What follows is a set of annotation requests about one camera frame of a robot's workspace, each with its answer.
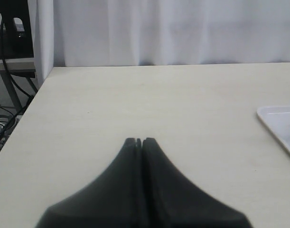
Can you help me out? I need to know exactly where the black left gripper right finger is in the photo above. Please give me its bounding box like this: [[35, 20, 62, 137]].
[[141, 138, 252, 228]]

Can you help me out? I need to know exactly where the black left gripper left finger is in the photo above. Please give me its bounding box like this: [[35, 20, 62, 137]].
[[37, 138, 142, 228]]

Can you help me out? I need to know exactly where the white plastic tray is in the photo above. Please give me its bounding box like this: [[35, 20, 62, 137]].
[[256, 105, 290, 156]]

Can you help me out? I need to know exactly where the power strip on floor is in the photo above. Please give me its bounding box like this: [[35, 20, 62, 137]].
[[0, 114, 21, 143]]

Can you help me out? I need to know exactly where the background side table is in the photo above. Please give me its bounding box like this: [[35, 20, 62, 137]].
[[0, 58, 38, 111]]

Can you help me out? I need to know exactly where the white backdrop curtain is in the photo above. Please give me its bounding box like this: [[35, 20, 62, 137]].
[[28, 0, 290, 81]]

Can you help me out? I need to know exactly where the dark equipment on side table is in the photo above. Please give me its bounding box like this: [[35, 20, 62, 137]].
[[0, 0, 34, 59]]

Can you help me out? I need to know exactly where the black hanging cable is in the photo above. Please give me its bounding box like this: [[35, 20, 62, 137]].
[[0, 18, 35, 152]]

